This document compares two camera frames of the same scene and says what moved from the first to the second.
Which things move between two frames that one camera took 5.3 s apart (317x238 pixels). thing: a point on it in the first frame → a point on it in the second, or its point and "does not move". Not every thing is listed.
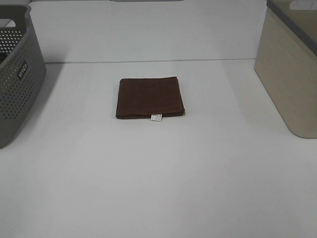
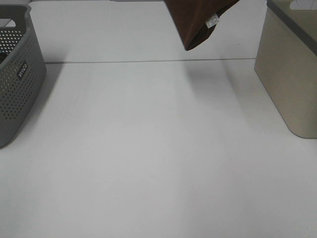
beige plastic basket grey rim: (286, 62) does not move
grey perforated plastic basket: (23, 70) does not move
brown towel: (149, 97) → (193, 20)
